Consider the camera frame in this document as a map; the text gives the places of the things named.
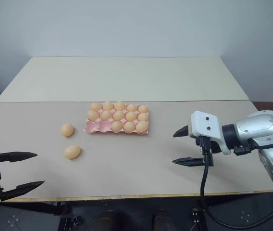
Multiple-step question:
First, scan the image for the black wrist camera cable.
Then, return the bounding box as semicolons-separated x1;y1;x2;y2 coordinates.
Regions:
197;135;273;228

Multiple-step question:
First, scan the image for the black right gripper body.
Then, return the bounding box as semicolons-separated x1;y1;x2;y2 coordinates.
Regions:
188;134;224;167

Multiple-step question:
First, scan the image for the pink egg carton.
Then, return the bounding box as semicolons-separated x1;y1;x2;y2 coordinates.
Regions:
83;103;150;135

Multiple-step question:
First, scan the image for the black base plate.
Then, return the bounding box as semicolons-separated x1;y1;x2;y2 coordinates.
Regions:
207;192;273;231
0;201;64;231

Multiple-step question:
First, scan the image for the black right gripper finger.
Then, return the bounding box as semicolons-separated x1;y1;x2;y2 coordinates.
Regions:
173;125;192;138
171;156;204;167

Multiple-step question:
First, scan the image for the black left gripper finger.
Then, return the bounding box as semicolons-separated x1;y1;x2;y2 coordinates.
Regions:
0;151;38;163
0;180;46;202

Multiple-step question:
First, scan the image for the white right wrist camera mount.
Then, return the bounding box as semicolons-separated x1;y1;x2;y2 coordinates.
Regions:
190;110;232;155

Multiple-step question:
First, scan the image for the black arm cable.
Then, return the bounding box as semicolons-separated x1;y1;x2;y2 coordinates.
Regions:
233;138;273;156

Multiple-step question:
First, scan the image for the loose brown egg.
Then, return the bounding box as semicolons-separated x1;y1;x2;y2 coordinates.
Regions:
63;145;82;160
61;123;75;138

